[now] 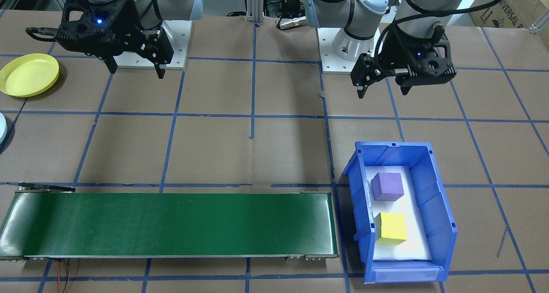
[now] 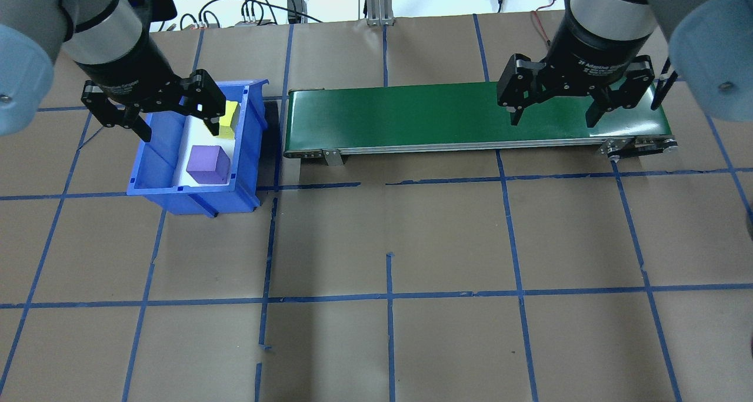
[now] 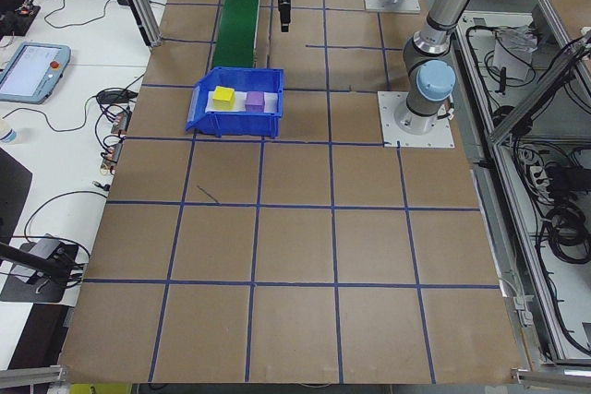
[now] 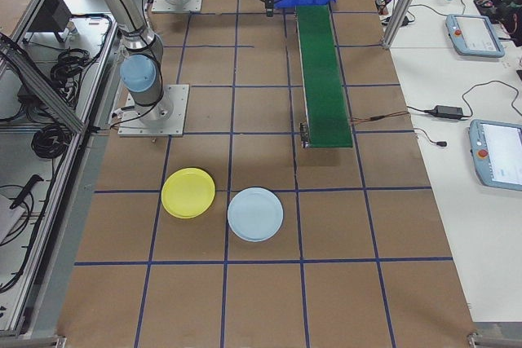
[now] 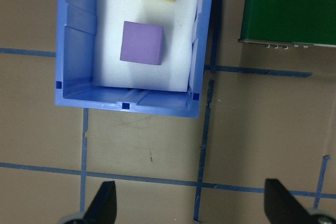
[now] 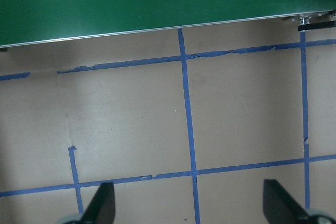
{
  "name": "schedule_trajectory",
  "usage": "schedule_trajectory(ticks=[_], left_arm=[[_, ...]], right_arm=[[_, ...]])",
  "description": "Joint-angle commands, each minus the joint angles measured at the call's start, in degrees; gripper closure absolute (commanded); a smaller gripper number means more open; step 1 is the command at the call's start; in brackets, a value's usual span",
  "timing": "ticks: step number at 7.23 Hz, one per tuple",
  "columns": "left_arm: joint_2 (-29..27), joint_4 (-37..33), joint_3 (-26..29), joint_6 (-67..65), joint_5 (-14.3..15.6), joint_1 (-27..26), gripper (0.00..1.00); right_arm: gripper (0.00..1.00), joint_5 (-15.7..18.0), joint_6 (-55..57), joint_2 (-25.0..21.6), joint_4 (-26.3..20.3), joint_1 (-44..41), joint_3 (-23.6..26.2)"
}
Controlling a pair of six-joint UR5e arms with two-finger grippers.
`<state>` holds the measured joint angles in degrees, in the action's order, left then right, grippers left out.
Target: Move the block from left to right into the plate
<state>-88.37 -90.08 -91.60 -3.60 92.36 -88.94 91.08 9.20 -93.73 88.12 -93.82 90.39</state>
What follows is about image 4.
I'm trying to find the light blue plate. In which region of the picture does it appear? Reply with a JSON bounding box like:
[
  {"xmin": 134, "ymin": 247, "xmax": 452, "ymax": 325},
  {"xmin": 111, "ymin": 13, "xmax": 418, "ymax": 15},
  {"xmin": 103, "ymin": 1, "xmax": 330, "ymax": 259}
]
[{"xmin": 227, "ymin": 187, "xmax": 285, "ymax": 243}]

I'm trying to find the yellow plate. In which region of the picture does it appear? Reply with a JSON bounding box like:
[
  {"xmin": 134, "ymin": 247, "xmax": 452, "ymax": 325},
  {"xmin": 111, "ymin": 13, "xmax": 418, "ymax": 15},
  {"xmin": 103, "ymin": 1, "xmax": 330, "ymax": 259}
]
[{"xmin": 161, "ymin": 166, "xmax": 217, "ymax": 220}]

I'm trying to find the blue grey teach pendant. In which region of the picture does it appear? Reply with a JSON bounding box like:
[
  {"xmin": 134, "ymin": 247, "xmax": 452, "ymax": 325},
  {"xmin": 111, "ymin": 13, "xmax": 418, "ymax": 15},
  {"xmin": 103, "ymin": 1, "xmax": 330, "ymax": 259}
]
[
  {"xmin": 445, "ymin": 13, "xmax": 506, "ymax": 59},
  {"xmin": 467, "ymin": 118, "xmax": 522, "ymax": 192}
]

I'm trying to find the red black conveyor wire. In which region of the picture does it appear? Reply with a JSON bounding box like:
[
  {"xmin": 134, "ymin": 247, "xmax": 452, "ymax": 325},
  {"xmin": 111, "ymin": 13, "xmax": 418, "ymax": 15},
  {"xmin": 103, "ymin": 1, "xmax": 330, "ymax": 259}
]
[{"xmin": 349, "ymin": 111, "xmax": 410, "ymax": 124}]

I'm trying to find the aluminium profile post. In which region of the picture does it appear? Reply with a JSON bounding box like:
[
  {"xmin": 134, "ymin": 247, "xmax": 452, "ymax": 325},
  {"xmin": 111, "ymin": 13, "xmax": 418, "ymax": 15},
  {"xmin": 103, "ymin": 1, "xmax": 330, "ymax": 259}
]
[{"xmin": 381, "ymin": 0, "xmax": 434, "ymax": 51}]

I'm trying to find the black plug cable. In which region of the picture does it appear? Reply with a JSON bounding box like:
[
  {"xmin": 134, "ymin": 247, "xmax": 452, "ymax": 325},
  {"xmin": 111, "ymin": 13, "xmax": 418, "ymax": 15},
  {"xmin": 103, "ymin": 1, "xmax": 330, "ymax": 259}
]
[{"xmin": 414, "ymin": 127, "xmax": 449, "ymax": 148}]

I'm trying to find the black handle tool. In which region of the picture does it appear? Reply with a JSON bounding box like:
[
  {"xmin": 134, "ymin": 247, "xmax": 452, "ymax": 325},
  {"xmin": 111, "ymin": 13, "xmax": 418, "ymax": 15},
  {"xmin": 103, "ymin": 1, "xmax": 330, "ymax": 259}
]
[{"xmin": 8, "ymin": 174, "xmax": 44, "ymax": 209}]

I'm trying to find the black cable coil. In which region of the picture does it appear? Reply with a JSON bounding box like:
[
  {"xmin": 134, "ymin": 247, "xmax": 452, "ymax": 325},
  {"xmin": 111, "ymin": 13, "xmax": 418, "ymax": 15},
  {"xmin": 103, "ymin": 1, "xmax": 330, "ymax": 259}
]
[
  {"xmin": 51, "ymin": 48, "xmax": 99, "ymax": 90},
  {"xmin": 32, "ymin": 123, "xmax": 70, "ymax": 161}
]

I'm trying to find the V-shaped metal bar frame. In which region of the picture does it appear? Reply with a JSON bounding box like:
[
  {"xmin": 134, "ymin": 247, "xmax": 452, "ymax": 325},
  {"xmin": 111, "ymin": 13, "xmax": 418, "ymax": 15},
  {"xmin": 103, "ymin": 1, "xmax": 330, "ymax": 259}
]
[{"xmin": 0, "ymin": 0, "xmax": 123, "ymax": 339}]

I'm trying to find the white paper sheet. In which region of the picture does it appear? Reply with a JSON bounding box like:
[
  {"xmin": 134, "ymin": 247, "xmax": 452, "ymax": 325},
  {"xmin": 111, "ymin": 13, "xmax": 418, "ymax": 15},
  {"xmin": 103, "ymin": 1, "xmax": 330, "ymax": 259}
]
[{"xmin": 0, "ymin": 195, "xmax": 26, "ymax": 245}]

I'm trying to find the person in black clothing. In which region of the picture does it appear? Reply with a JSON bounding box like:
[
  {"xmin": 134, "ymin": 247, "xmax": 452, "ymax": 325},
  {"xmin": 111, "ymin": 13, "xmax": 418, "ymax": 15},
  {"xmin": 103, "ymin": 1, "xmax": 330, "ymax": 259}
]
[{"xmin": 495, "ymin": 0, "xmax": 522, "ymax": 46}]

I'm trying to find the black box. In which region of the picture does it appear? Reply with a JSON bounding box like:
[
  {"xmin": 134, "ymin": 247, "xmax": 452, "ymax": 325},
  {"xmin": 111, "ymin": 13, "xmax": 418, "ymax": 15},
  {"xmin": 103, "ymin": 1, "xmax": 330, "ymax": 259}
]
[{"xmin": 26, "ymin": 0, "xmax": 73, "ymax": 43}]

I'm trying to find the aluminium frame bar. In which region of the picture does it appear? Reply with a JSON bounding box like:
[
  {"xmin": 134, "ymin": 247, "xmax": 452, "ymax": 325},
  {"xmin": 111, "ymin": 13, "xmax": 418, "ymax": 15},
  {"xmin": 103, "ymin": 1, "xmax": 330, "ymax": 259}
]
[
  {"xmin": 466, "ymin": 329, "xmax": 522, "ymax": 348},
  {"xmin": 0, "ymin": 334, "xmax": 67, "ymax": 348}
]

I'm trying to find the green conveyor belt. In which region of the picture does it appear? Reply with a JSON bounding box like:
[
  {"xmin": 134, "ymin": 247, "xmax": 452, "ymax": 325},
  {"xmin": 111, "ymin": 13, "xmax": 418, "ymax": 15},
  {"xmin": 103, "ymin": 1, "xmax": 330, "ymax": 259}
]
[{"xmin": 294, "ymin": 3, "xmax": 355, "ymax": 150}]

